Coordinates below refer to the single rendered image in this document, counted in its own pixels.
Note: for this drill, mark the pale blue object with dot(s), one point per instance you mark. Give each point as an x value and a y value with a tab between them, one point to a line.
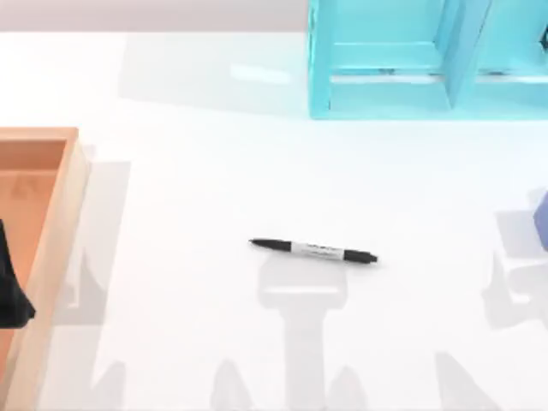
542	220

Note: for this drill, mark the black marker pen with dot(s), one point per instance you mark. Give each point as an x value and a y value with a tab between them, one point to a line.
314	250

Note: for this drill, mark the light blue rack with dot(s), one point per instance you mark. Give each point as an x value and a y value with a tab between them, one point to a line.
385	55

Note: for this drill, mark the shallow salmon-coloured box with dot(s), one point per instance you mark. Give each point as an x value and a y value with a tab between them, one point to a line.
47	222

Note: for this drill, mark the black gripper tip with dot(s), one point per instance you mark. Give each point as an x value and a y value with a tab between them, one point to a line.
10	291

